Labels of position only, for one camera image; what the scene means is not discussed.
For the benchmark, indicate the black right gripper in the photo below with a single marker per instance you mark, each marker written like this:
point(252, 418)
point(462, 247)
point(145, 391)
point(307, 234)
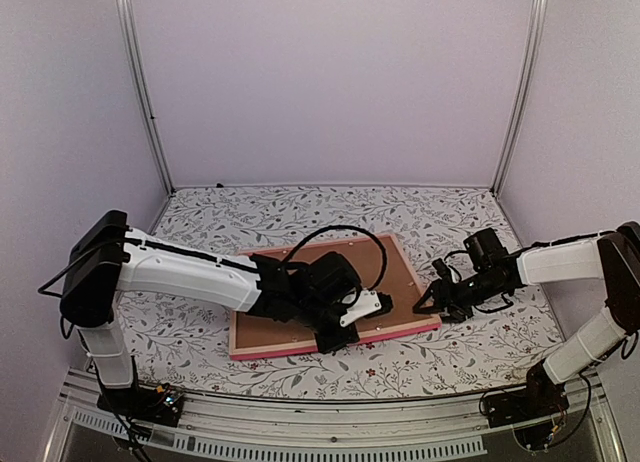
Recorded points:
point(439, 289)

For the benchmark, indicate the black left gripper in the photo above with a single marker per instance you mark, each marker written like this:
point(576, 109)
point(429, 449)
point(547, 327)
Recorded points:
point(326, 345)

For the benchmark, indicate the brown fibreboard backing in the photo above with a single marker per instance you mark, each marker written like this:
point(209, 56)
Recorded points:
point(395, 282)

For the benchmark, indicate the pink wooden picture frame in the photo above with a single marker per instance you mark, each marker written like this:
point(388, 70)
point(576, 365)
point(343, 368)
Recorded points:
point(390, 329)

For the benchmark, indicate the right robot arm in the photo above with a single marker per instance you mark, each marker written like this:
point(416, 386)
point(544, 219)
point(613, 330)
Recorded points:
point(607, 262)

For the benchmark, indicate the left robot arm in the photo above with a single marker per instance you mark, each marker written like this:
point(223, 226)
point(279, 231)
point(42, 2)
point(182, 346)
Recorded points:
point(114, 257)

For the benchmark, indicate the floral patterned table cover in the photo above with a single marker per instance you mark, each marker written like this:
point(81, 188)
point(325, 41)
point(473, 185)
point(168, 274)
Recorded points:
point(185, 342)

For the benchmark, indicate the perforated metal strip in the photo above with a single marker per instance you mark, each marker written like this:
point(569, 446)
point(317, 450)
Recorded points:
point(258, 430)

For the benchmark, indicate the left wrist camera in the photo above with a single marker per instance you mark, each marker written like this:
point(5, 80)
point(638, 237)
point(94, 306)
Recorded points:
point(333, 280)

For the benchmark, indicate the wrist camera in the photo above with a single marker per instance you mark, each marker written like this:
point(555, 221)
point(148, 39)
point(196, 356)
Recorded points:
point(484, 249)
point(333, 280)

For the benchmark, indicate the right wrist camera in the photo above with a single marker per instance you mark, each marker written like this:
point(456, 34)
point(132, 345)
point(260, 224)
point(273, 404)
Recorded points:
point(484, 249)

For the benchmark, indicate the aluminium front rail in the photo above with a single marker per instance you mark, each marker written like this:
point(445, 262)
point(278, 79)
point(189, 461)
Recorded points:
point(586, 431)

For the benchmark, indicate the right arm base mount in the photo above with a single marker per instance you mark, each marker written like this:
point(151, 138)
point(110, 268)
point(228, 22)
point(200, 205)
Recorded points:
point(525, 407)

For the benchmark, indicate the right aluminium corner post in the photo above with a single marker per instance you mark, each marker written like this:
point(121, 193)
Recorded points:
point(531, 51)

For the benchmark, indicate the aluminium corner post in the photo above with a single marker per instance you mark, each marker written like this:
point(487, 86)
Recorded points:
point(531, 51)
point(134, 56)

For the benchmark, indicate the left aluminium corner post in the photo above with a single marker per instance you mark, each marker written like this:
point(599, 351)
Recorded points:
point(134, 56)

